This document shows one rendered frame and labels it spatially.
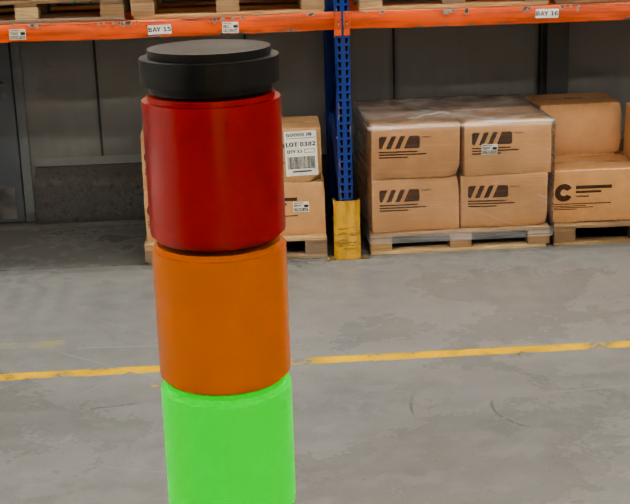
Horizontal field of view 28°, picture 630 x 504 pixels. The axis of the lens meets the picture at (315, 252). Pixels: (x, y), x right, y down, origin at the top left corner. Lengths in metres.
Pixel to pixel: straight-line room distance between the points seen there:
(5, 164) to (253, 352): 9.14
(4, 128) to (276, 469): 9.08
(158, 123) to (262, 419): 0.12
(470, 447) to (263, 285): 5.15
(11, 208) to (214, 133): 9.23
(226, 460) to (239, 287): 0.07
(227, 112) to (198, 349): 0.09
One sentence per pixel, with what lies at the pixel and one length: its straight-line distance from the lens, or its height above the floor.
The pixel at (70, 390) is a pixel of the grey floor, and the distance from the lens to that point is 6.39.
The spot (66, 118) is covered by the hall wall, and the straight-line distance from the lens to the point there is 9.52.
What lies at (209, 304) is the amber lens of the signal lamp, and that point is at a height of 2.25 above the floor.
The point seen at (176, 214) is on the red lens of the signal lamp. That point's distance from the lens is 0.44.
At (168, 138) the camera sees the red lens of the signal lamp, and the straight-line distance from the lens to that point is 0.44.
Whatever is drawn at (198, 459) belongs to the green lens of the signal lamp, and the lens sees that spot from 0.47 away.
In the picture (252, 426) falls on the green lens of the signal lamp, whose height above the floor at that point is 2.20.
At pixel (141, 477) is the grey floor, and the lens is 5.43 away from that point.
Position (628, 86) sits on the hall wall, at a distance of 9.88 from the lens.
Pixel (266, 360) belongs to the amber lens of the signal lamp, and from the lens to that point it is 0.46.
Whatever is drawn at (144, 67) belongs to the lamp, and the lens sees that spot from 0.44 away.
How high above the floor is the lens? 2.40
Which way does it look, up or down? 16 degrees down
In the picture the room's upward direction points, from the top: 2 degrees counter-clockwise
